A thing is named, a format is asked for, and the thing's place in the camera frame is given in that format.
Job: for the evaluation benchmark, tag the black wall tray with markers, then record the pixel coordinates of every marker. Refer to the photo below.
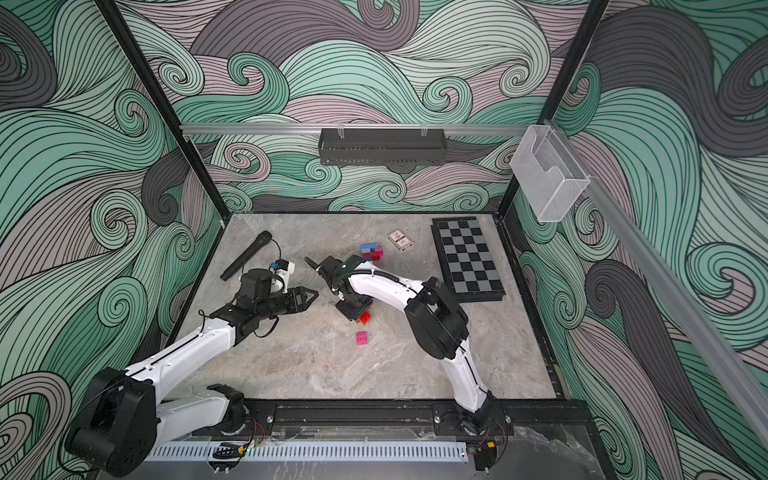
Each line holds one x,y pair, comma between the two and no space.
401,148

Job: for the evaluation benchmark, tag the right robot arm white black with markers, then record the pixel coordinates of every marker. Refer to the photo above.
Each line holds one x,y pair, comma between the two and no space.
437,320

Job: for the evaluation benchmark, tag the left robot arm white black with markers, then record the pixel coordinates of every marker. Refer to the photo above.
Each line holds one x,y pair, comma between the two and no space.
126,413

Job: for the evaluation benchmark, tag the black microphone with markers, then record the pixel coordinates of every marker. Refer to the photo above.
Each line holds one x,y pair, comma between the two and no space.
261,240

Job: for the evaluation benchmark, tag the playing card box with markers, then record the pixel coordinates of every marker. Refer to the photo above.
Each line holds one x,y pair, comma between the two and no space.
400,240

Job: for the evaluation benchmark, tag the aluminium rail back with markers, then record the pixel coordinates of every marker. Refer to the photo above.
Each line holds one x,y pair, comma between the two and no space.
275,128

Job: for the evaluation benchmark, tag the black grey chessboard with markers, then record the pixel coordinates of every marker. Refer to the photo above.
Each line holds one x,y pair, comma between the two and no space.
465,260

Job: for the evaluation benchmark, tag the clear plastic wall bin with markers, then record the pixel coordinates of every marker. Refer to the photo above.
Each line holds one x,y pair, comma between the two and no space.
546,167

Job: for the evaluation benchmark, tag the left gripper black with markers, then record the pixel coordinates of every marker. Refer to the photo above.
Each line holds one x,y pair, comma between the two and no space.
296,298

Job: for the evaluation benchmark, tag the white slotted cable duct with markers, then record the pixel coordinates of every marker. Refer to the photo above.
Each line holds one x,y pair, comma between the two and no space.
317,451

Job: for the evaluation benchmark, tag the red lego brick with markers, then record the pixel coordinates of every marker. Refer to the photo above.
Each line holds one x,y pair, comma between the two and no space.
371,256
365,317

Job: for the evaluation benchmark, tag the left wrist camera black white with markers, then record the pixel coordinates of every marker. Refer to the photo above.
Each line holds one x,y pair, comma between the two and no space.
259,283

